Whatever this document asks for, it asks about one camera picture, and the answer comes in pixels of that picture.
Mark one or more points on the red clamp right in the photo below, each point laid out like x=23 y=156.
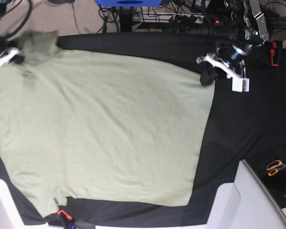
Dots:
x=275 y=54

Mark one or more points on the red clamp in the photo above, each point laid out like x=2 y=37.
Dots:
x=64 y=214
x=275 y=54

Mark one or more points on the white power strip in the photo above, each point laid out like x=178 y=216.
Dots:
x=160 y=17

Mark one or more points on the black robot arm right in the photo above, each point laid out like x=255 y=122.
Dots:
x=3 y=12

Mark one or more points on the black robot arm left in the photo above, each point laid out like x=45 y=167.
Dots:
x=249 y=22

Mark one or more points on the black table leg post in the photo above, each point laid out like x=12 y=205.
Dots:
x=126 y=18

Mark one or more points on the orange handled scissors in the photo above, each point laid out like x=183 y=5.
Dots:
x=274 y=167

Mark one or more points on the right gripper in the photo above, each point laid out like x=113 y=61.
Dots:
x=15 y=51

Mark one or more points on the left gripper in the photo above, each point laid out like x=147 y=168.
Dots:
x=230 y=53

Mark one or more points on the blue box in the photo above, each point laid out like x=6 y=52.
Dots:
x=131 y=3

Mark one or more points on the white foam block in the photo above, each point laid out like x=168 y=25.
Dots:
x=245 y=204
x=9 y=215

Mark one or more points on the white foam block right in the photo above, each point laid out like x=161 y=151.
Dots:
x=245 y=204

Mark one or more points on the black table cloth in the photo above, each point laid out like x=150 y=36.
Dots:
x=250 y=126

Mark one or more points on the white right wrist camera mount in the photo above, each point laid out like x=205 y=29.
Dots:
x=1 y=62

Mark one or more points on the red clamp bottom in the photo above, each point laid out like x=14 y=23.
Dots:
x=64 y=214

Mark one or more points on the white foam block left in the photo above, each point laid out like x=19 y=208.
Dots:
x=9 y=215

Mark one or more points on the green T-shirt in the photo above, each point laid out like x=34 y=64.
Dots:
x=99 y=126

